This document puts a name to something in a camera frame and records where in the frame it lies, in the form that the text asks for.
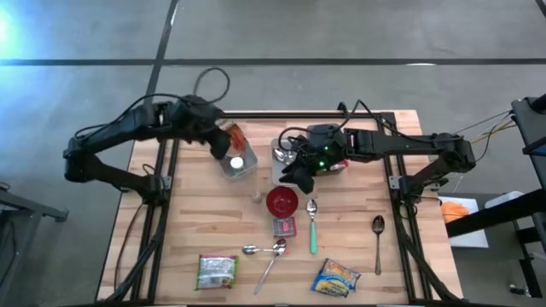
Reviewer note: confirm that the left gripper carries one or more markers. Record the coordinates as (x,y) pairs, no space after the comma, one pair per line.
(196,117)

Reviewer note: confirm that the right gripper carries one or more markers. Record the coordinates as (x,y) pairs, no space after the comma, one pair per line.
(324,149)

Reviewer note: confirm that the orange snack packet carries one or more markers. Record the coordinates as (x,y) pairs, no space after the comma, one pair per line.
(238,136)

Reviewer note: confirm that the white-lidded spice jar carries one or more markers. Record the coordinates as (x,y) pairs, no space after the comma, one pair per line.
(236,163)

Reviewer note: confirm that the red and black bowl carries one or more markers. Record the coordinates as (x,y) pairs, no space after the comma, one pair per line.
(282,202)

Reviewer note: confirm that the red ramen noodle packet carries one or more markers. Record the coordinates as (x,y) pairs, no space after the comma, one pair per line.
(341,164)

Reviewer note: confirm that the small glass spice jar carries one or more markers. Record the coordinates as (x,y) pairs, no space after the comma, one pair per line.
(256,197)

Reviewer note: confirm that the red patterned tin box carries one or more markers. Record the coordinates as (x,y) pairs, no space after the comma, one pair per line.
(284,227)

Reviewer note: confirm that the long silver spoon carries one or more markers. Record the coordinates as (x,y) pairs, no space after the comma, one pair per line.
(280,246)

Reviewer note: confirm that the dark metal spoon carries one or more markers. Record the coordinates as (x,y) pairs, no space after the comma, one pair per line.
(378,224)

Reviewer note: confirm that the blue yellow noodle packet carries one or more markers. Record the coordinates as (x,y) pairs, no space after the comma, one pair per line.
(335,279)

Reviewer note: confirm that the green white noodle packet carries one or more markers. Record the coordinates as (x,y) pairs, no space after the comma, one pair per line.
(216,273)

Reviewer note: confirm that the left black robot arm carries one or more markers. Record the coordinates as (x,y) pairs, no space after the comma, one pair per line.
(111,130)

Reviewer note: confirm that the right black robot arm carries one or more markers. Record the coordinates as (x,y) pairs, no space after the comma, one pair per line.
(405,143)

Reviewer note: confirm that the light grey plastic bin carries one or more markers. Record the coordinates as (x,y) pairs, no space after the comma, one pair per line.
(276,175)

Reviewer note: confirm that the white plastic bin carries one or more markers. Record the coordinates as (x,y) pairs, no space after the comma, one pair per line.
(251,164)

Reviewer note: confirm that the dark grey plastic bin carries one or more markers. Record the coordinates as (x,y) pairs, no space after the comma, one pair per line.
(317,129)

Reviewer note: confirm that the orange cloth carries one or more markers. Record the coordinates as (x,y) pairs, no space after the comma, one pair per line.
(454,212)

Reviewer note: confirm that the white board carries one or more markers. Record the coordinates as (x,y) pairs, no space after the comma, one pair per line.
(469,241)

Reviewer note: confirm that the black equipment stand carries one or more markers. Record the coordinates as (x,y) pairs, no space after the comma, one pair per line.
(490,215)

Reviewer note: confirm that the white container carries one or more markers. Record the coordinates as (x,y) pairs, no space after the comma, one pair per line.
(501,199)

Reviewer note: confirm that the black aluminium frame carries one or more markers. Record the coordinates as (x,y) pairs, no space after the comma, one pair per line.
(264,114)

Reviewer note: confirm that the grey mounting bracket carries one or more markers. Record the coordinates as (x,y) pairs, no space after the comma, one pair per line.
(166,182)
(394,182)

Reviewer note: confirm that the black frame clamp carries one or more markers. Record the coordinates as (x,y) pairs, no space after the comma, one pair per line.
(342,107)

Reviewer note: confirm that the black table frame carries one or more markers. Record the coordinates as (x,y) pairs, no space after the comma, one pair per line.
(34,207)

